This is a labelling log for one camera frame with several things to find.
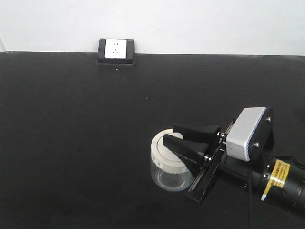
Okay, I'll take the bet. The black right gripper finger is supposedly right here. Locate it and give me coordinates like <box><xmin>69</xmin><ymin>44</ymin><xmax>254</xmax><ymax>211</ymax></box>
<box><xmin>173</xmin><ymin>124</ymin><xmax>220</xmax><ymax>146</ymax></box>
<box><xmin>163</xmin><ymin>134</ymin><xmax>209</xmax><ymax>177</ymax></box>

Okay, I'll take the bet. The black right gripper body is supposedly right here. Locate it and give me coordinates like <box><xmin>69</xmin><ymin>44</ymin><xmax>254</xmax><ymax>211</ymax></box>
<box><xmin>187</xmin><ymin>119</ymin><xmax>252</xmax><ymax>205</ymax></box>

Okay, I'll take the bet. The glass jar with white lid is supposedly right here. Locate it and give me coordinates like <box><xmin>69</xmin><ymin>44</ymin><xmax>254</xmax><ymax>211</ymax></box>
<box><xmin>150</xmin><ymin>128</ymin><xmax>194</xmax><ymax>192</ymax></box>

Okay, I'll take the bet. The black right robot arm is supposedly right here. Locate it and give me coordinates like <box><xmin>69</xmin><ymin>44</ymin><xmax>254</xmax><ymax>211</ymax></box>
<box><xmin>163</xmin><ymin>116</ymin><xmax>305</xmax><ymax>218</ymax></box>

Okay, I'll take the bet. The black white power socket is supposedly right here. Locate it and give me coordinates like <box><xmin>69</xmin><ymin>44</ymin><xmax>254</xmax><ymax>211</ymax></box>
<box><xmin>97</xmin><ymin>38</ymin><xmax>135</xmax><ymax>65</ymax></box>

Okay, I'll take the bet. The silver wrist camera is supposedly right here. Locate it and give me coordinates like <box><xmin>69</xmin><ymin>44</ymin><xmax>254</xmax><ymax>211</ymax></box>
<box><xmin>225</xmin><ymin>107</ymin><xmax>266</xmax><ymax>162</ymax></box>

